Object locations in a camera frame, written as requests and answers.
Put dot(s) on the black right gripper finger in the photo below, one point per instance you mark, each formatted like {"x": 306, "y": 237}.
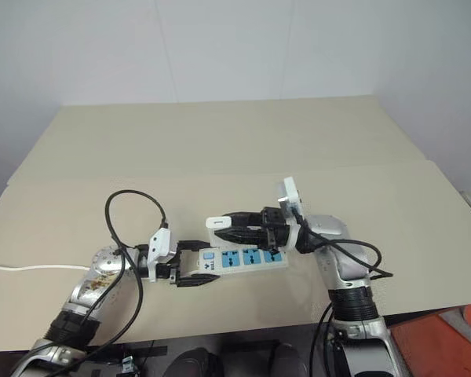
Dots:
{"x": 244, "y": 218}
{"x": 239, "y": 236}

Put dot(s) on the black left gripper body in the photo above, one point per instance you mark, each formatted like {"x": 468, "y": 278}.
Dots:
{"x": 168, "y": 271}

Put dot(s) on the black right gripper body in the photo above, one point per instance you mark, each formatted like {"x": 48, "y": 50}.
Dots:
{"x": 274, "y": 225}

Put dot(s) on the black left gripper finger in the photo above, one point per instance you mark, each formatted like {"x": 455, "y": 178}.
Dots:
{"x": 198, "y": 280}
{"x": 196, "y": 244}

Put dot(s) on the white power strip blue sockets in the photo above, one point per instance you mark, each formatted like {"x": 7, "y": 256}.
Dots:
{"x": 241, "y": 260}

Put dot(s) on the white charger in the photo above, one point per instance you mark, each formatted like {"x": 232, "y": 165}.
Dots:
{"x": 219, "y": 222}

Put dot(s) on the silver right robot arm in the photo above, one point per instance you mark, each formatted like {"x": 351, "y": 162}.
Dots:
{"x": 345, "y": 255}

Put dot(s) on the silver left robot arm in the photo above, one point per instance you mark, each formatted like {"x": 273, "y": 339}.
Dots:
{"x": 102, "y": 268}

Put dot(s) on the dark rounded shape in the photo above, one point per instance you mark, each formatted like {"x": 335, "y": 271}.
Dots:
{"x": 284, "y": 359}
{"x": 196, "y": 362}

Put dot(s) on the orange floor object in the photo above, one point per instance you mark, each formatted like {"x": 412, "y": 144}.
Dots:
{"x": 439, "y": 341}

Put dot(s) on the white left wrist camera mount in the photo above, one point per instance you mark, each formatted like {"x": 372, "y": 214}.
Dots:
{"x": 161, "y": 245}

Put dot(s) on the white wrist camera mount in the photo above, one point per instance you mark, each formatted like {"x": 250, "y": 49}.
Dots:
{"x": 161, "y": 245}
{"x": 289, "y": 193}

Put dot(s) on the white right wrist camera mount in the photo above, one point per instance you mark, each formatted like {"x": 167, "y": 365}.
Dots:
{"x": 289, "y": 193}

